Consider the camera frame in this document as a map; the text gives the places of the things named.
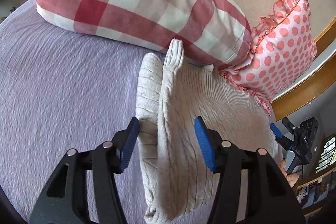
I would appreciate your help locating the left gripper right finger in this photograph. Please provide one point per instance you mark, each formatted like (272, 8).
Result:
(270, 198)

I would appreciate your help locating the lavender textured bedspread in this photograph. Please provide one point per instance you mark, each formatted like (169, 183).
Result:
(62, 90)

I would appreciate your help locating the beige cable-knit sweater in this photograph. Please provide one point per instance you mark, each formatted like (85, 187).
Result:
(170, 95)

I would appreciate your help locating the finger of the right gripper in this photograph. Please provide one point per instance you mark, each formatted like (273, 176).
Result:
(282, 140)

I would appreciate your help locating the wooden white headboard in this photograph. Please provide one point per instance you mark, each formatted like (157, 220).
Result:
(317, 79)

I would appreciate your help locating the pink polka dot pillow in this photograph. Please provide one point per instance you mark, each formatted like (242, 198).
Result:
(281, 50)

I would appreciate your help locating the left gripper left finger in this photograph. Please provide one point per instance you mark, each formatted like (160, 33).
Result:
(64, 197)

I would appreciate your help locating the red white checked pillow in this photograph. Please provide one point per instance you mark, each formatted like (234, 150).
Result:
(212, 31)

